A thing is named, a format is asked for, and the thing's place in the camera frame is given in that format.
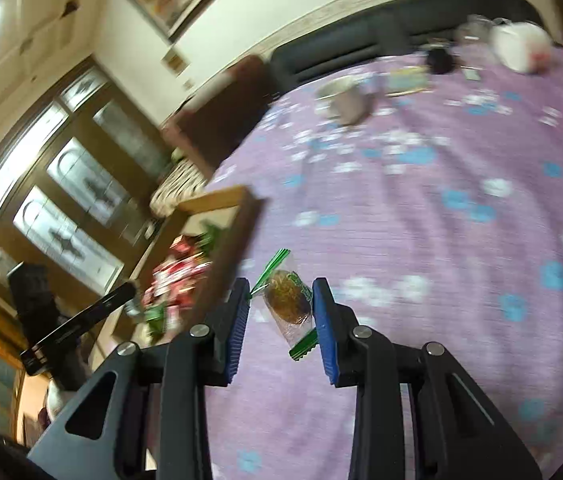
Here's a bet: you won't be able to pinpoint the white round container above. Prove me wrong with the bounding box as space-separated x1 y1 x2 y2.
489 21 553 75

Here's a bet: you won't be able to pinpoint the small yellow wall plaque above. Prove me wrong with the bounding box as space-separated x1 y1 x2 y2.
162 47 190 78

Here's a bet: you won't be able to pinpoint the large white mug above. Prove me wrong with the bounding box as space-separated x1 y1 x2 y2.
315 76 378 126

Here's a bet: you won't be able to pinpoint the dark sofa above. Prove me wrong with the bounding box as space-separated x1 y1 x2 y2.
269 0 542 92

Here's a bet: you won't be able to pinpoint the black container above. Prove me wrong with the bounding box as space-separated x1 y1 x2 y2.
425 45 457 75

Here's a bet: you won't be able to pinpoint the cardboard box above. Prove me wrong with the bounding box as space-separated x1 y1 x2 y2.
112 185 267 346

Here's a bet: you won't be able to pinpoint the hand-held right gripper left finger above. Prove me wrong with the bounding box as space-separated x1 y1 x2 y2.
26 277 252 480

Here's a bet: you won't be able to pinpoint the striped patterned cushion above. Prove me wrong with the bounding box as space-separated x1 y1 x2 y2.
149 159 212 218

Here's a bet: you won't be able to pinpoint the red snack packet green label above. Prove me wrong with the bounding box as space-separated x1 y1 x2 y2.
169 237 202 261

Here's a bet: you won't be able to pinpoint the purple floral tablecloth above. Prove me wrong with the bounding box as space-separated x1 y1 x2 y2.
202 40 563 480

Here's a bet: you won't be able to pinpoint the wooden glass panel door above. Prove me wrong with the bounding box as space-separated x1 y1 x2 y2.
0 55 172 311

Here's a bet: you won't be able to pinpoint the brown chair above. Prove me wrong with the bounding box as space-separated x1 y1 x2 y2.
160 54 277 181

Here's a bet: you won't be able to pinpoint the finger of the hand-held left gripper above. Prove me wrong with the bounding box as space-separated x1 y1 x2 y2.
20 282 137 377

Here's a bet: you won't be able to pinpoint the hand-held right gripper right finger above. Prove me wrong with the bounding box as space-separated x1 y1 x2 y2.
311 276 543 480

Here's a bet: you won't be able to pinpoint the red white snack packet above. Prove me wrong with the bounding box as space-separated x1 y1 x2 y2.
140 265 187 311
162 255 212 306

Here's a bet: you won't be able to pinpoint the thin booklet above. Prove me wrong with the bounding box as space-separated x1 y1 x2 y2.
385 66 431 97

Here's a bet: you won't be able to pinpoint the clear cookie packet green edges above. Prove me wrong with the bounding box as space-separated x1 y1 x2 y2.
250 249 319 362

